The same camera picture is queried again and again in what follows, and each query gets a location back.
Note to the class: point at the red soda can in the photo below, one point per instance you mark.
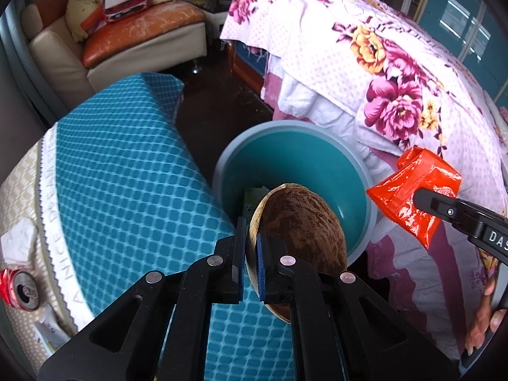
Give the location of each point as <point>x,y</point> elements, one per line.
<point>20,289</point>

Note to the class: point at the white tissue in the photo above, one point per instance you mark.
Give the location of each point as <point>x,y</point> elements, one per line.
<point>20,242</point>

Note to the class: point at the red foil wrapper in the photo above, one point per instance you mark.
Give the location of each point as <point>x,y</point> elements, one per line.
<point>401,198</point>

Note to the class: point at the teal glazed door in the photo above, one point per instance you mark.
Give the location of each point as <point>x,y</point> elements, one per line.
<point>440,24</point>

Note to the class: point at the cream leather sofa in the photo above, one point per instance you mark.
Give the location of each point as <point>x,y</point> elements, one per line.
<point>51,59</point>

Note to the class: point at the yellow pillow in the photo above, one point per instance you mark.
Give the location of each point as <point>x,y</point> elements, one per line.
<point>79,12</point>

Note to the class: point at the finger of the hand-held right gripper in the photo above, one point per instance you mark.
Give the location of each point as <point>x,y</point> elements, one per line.
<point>440,208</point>

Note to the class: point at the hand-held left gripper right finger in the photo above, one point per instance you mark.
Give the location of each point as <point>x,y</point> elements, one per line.
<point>260,270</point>

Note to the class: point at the orange seat cushion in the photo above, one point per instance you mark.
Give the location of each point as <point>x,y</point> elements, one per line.
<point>139,27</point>

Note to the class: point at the pink floral blanket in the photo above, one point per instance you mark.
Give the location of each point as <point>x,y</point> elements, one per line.
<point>337,67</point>

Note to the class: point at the white paper scrap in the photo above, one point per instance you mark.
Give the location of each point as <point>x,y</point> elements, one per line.
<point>49,330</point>

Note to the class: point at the teal and beige patterned cloth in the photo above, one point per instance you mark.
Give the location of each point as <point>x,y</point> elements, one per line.
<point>119,186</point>

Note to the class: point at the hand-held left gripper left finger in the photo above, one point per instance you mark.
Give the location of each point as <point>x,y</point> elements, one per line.
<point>237,278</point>

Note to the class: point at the person's right hand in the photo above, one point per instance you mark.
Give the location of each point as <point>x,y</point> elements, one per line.
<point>482,317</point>

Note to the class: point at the teal plastic bin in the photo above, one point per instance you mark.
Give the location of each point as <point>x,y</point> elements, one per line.
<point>309,166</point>

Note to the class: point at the wooden bed frame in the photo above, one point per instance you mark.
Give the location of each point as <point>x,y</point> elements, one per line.
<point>246,71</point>

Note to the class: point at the black side table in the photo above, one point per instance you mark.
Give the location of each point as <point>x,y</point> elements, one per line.
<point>216,4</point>

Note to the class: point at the green and blue milk carton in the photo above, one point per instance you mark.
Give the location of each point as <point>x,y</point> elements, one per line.
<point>252,202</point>

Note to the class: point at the brown coconut shell half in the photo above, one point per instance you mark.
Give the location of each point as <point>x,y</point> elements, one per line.
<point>301,226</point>

